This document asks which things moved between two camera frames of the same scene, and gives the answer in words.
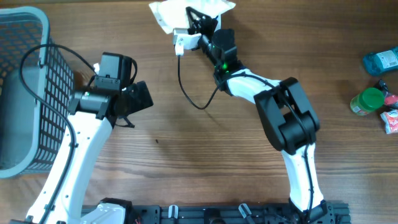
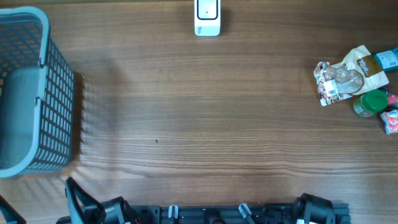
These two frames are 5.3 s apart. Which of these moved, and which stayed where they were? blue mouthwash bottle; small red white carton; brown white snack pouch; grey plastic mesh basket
Moved: brown white snack pouch
Stayed: grey plastic mesh basket; blue mouthwash bottle; small red white carton
